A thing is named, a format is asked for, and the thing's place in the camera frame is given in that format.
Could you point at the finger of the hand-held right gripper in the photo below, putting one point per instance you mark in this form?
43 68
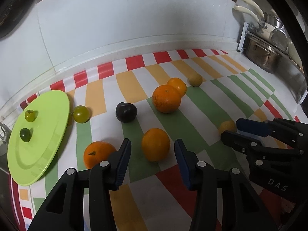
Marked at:
252 127
238 142

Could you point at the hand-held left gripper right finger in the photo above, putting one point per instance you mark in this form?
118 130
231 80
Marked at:
184 166

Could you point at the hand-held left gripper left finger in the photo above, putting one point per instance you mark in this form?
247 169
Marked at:
122 163

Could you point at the small yellow fruit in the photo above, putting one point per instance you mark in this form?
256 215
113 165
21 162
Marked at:
227 126
195 79

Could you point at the orange with stem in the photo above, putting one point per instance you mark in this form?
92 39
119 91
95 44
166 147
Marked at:
97 155

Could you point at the large green tomato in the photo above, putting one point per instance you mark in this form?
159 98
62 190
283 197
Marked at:
81 114

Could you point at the large orange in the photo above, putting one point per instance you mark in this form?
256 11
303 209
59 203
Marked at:
166 98

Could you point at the green plastic plate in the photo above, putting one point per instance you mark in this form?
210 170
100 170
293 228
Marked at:
43 139

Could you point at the striped tablecloth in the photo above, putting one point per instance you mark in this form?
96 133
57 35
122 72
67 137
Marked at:
216 96

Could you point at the dark purple plum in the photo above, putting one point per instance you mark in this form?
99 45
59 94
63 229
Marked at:
126 112

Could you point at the stainless steel pot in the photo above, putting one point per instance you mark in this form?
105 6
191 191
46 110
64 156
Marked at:
261 50

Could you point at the small dark green tomato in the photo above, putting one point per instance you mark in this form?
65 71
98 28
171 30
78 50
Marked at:
25 134

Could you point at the small light green tomato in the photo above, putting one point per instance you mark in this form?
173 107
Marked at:
30 115

